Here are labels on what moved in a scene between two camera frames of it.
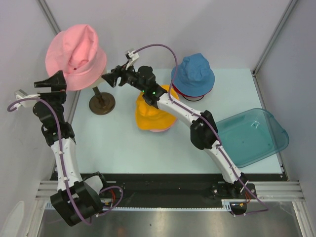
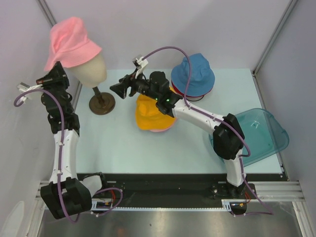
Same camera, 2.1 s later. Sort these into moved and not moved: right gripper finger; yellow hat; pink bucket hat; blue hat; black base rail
Moved: right gripper finger
Not moved: blue hat; yellow hat; black base rail; pink bucket hat
